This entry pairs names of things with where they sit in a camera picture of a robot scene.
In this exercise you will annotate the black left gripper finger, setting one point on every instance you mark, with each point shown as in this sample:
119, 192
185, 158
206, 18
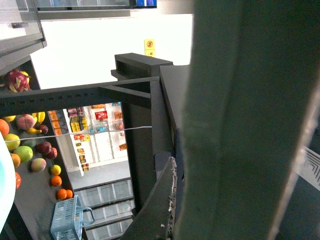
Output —
156, 219

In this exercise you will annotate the black upper shelf tray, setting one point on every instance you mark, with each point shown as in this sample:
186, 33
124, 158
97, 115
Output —
30, 217

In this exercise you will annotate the small blue basket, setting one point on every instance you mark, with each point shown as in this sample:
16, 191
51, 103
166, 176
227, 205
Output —
69, 219

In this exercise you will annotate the pink dragon fruit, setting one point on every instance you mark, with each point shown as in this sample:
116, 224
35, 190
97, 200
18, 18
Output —
17, 81

